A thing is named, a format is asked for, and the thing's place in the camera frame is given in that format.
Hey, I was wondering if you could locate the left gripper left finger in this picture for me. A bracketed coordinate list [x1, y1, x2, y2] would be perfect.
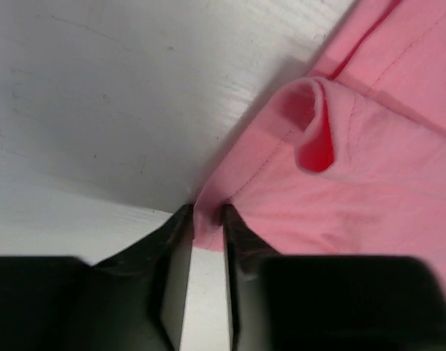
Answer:
[0, 204, 193, 350]

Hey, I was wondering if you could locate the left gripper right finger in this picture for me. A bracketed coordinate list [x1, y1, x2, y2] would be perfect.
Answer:
[221, 204, 446, 350]

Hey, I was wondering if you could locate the pink t shirt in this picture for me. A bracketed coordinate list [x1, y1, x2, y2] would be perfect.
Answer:
[194, 1, 446, 289]

